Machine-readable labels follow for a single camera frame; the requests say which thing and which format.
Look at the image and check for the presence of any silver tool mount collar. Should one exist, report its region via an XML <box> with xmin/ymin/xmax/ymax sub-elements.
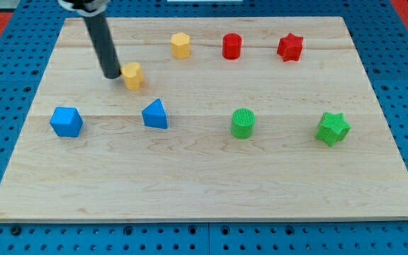
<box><xmin>57</xmin><ymin>0</ymin><xmax>111</xmax><ymax>17</ymax></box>

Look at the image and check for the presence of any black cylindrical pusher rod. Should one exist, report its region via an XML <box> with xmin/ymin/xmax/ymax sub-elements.
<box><xmin>84</xmin><ymin>12</ymin><xmax>120</xmax><ymax>79</ymax></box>

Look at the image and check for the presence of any yellow hexagon block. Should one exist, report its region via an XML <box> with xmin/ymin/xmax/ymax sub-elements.
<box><xmin>170</xmin><ymin>33</ymin><xmax>191</xmax><ymax>59</ymax></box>

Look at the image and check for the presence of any yellow heart block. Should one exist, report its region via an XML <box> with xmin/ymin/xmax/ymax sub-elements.
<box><xmin>120</xmin><ymin>62</ymin><xmax>144</xmax><ymax>91</ymax></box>

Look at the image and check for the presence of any blue cube block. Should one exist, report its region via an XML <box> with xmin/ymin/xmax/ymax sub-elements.
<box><xmin>49</xmin><ymin>106</ymin><xmax>83</xmax><ymax>137</ymax></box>

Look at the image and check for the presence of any blue triangle block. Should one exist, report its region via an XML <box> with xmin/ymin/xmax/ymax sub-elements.
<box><xmin>142</xmin><ymin>98</ymin><xmax>168</xmax><ymax>129</ymax></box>

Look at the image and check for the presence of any red cylinder block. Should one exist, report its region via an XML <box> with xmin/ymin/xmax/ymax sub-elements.
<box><xmin>222</xmin><ymin>33</ymin><xmax>242</xmax><ymax>60</ymax></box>

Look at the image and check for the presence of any light wooden board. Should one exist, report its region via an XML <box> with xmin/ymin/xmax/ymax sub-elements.
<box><xmin>0</xmin><ymin>16</ymin><xmax>408</xmax><ymax>223</ymax></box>

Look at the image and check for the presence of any green cylinder block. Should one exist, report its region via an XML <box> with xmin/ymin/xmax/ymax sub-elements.
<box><xmin>231</xmin><ymin>108</ymin><xmax>256</xmax><ymax>139</ymax></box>

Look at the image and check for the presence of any red star block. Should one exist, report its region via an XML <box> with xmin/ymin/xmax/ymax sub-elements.
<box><xmin>277</xmin><ymin>33</ymin><xmax>304</xmax><ymax>62</ymax></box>

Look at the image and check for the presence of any green star block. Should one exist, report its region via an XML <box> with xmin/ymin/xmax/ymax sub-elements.
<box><xmin>315</xmin><ymin>112</ymin><xmax>351</xmax><ymax>147</ymax></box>

